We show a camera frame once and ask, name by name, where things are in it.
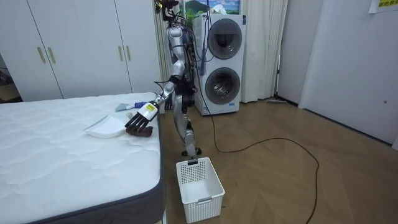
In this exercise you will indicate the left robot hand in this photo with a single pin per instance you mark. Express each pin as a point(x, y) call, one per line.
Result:
point(146, 112)

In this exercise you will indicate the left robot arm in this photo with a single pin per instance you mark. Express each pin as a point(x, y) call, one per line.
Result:
point(178, 67)

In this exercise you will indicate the robot legs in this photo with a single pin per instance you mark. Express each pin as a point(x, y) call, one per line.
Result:
point(178, 109)

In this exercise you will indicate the robot body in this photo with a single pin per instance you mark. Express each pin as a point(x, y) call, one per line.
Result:
point(187, 84)

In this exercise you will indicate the cream curtain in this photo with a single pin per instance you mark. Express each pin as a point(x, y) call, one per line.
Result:
point(160, 46)
point(262, 46)

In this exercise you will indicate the white wardrobe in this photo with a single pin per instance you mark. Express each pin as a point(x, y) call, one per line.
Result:
point(87, 46)

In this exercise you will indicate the white washing machine tower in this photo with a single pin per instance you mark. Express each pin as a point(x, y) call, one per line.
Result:
point(224, 64)

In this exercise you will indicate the grey bed with white mattress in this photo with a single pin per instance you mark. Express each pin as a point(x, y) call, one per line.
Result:
point(62, 161)

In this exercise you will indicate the white perforated plastic basket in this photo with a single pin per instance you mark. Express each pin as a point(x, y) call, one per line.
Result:
point(199, 211)

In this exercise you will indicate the flat floor mop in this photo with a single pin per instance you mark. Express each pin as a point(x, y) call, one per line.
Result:
point(276, 101)

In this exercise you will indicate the landscape wall poster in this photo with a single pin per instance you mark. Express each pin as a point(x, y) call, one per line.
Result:
point(224, 6)

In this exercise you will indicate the paper sheet on wall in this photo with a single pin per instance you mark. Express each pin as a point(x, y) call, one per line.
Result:
point(385, 4)

